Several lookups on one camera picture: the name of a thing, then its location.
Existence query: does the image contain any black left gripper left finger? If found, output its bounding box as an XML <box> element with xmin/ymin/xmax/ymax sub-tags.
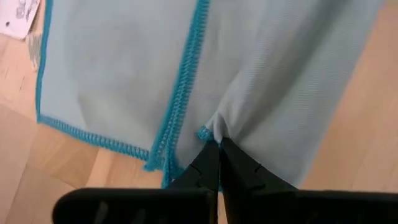
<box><xmin>52</xmin><ymin>140</ymin><xmax>220</xmax><ymax>224</ymax></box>

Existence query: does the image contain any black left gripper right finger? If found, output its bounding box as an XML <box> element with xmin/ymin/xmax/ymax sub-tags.
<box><xmin>220</xmin><ymin>138</ymin><xmax>398</xmax><ymax>224</ymax></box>

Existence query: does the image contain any light blue teal-edged microfiber towel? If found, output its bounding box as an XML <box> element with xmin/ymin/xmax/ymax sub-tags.
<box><xmin>34</xmin><ymin>0</ymin><xmax>386</xmax><ymax>191</ymax></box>

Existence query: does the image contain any white handwritten paper tag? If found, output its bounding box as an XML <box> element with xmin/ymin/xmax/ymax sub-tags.
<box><xmin>0</xmin><ymin>0</ymin><xmax>41</xmax><ymax>40</ymax></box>

